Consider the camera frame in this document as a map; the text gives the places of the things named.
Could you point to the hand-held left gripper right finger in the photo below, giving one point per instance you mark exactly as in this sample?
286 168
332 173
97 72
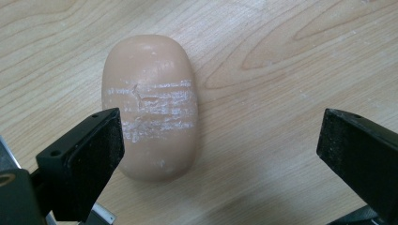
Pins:
359 159

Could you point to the beige soap bar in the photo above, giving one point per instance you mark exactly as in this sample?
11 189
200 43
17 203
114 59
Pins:
150 93

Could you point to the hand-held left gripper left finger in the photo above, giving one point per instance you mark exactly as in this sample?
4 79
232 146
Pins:
84 162

